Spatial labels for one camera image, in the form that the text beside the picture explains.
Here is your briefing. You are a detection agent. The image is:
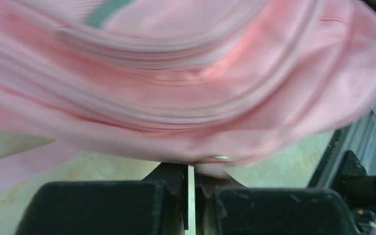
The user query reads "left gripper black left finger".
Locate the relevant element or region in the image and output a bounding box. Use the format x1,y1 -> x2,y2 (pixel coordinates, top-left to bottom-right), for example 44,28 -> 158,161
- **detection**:
16,163 -> 188,235

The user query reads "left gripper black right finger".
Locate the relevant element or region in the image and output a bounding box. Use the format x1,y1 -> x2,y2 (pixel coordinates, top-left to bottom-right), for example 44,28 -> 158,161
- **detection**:
194,174 -> 359,235

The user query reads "pink student backpack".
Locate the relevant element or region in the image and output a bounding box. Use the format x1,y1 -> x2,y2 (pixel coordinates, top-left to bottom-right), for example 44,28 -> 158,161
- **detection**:
0,0 -> 376,191

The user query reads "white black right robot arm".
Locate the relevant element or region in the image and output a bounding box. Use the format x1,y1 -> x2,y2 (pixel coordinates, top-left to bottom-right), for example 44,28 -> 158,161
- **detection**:
331,150 -> 376,214

